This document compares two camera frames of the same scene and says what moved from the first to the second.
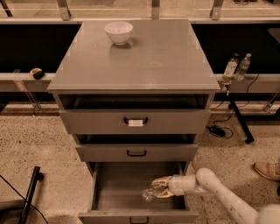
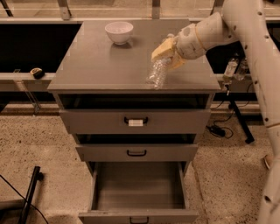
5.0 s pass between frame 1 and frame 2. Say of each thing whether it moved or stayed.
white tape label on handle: stayed
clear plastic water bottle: moved
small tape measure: stayed
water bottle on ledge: stayed
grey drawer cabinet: stayed
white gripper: moved
